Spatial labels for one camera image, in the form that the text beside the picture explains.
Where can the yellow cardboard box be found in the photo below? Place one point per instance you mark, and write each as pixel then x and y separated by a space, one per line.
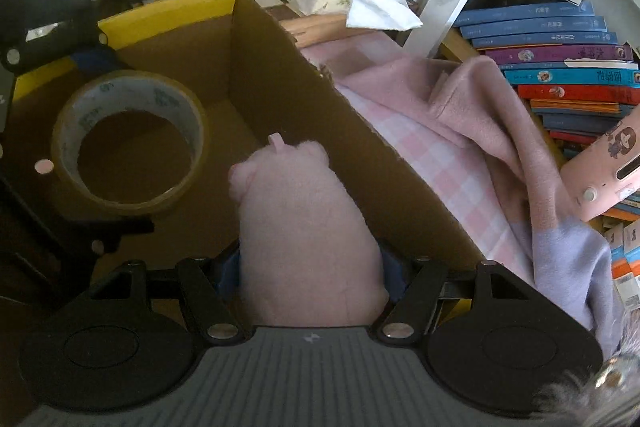
pixel 300 107

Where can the pink and purple scarf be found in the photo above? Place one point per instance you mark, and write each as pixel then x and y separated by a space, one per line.
pixel 500 117

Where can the clear tape roll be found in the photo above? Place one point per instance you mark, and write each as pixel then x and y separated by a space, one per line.
pixel 150 94

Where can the pink plush pig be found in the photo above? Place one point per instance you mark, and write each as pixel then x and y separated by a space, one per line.
pixel 300 232

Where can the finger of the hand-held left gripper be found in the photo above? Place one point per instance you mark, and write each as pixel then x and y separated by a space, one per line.
pixel 97 59
pixel 100 229

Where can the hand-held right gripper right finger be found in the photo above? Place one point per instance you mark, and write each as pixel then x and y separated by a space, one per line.
pixel 396 277

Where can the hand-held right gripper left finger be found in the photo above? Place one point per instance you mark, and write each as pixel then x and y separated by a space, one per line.
pixel 229 274

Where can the grey furry cuff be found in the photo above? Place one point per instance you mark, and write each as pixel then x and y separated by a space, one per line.
pixel 575 394

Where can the row of colourful books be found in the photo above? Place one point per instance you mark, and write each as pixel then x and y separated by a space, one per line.
pixel 550 57

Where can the orange white small box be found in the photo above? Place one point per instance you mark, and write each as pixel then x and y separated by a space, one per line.
pixel 625 239
pixel 629 279

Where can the pink sticker-covered device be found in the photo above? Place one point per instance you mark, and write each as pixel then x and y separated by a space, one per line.
pixel 600 167

